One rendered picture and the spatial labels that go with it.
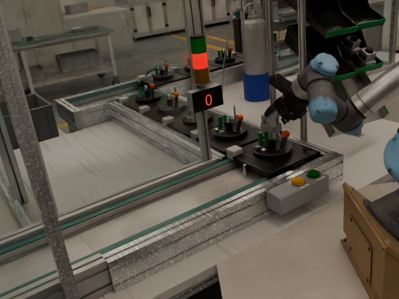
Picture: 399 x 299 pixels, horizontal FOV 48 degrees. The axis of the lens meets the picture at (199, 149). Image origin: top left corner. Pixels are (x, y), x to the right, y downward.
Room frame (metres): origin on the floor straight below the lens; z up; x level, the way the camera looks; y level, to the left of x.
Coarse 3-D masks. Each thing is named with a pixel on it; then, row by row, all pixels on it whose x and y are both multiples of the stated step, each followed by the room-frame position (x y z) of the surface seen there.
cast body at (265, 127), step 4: (276, 120) 1.44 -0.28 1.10; (264, 124) 1.45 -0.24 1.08; (268, 124) 1.43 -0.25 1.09; (276, 124) 1.43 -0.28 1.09; (280, 124) 1.43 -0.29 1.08; (264, 128) 1.45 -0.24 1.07; (268, 128) 1.43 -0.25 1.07; (272, 128) 1.42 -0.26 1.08; (276, 128) 1.42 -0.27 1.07; (280, 128) 1.43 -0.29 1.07; (268, 132) 1.43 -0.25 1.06; (272, 132) 1.42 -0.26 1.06; (276, 132) 1.42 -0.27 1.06
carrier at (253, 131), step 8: (224, 120) 1.71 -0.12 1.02; (216, 128) 1.67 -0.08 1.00; (224, 128) 1.70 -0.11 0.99; (232, 128) 1.67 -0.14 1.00; (240, 128) 1.68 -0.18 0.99; (248, 128) 1.72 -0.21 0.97; (256, 128) 1.71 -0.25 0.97; (216, 136) 1.64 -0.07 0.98; (224, 136) 1.61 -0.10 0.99; (232, 136) 1.61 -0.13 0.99; (240, 136) 1.62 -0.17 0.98; (248, 136) 1.63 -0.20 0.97; (256, 136) 1.62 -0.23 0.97; (216, 144) 1.59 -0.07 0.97; (224, 144) 1.58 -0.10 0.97; (232, 144) 1.57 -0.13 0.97; (240, 144) 1.56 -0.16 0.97; (248, 144) 1.57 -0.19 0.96; (224, 152) 1.51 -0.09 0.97
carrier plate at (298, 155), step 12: (252, 144) 1.55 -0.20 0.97; (300, 144) 1.49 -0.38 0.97; (240, 156) 1.46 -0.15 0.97; (252, 156) 1.44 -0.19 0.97; (300, 156) 1.39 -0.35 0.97; (312, 156) 1.39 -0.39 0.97; (252, 168) 1.37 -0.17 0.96; (264, 168) 1.33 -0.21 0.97; (276, 168) 1.32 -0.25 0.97; (288, 168) 1.33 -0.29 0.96
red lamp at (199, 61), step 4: (192, 56) 1.45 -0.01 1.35; (196, 56) 1.44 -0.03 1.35; (200, 56) 1.44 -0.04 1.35; (204, 56) 1.44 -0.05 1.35; (192, 60) 1.45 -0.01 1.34; (196, 60) 1.44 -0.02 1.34; (200, 60) 1.44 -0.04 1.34; (204, 60) 1.44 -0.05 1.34; (196, 64) 1.44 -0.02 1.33; (200, 64) 1.44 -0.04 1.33; (204, 64) 1.44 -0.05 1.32; (196, 68) 1.44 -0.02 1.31; (200, 68) 1.44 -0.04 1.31
